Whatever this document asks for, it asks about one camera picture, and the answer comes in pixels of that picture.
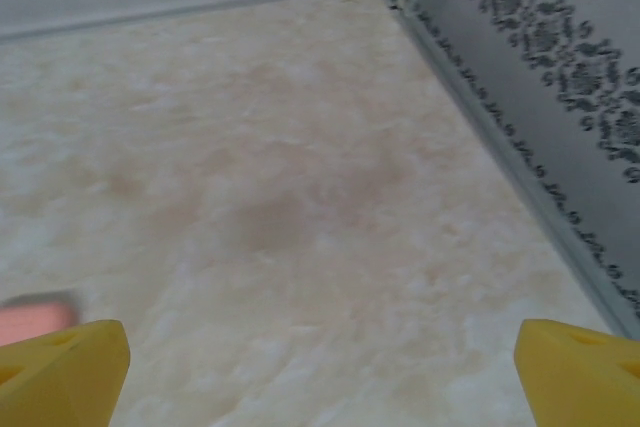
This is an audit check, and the salmon earbud charging case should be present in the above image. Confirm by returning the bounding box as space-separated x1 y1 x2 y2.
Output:
0 296 81 348

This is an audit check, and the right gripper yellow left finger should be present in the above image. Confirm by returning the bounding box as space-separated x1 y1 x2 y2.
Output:
0 319 133 427

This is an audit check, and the aluminium side rail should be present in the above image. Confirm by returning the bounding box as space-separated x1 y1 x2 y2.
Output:
392 0 640 341

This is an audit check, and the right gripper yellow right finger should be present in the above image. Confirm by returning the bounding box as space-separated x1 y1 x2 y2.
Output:
514 317 640 427

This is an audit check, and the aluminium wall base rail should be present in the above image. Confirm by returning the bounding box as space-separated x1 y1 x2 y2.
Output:
0 0 399 46

